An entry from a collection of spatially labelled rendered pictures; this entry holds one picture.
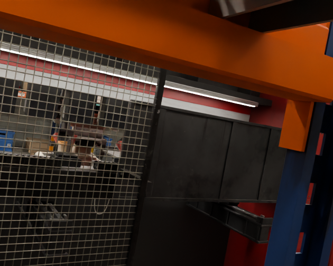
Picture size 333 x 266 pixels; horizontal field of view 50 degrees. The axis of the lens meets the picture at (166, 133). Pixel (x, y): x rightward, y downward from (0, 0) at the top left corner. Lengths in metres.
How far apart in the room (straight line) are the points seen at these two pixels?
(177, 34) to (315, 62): 0.12
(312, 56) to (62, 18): 0.18
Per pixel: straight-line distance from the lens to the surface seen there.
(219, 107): 2.41
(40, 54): 1.68
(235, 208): 2.04
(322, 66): 0.30
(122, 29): 0.21
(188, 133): 1.70
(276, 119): 2.45
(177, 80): 1.99
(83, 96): 1.94
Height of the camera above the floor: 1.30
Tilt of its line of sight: 3 degrees down
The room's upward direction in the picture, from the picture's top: 10 degrees clockwise
